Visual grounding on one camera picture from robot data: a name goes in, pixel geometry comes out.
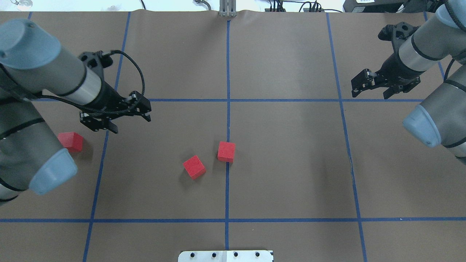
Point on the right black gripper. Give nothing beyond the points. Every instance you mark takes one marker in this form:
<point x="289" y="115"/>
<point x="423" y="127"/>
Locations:
<point x="394" y="70"/>

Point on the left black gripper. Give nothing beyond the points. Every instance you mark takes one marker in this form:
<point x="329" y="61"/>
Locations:
<point x="109" y="98"/>

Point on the red block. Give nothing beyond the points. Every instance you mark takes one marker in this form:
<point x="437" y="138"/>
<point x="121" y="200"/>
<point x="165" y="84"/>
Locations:
<point x="194" y="167"/>
<point x="71" y="141"/>
<point x="226" y="151"/>

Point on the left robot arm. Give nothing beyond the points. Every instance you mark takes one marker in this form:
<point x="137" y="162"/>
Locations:
<point x="35" y="65"/>

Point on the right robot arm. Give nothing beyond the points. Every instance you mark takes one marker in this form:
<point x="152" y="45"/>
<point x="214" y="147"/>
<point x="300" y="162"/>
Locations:
<point x="439" y="119"/>

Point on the black device at table edge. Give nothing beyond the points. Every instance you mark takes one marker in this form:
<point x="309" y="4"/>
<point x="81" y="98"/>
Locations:
<point x="391" y="6"/>

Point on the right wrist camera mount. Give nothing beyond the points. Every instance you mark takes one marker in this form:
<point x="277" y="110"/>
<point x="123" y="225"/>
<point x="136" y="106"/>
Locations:
<point x="397" y="34"/>

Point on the white metal base plate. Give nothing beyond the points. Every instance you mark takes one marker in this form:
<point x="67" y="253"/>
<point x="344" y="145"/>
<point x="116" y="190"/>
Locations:
<point x="227" y="256"/>

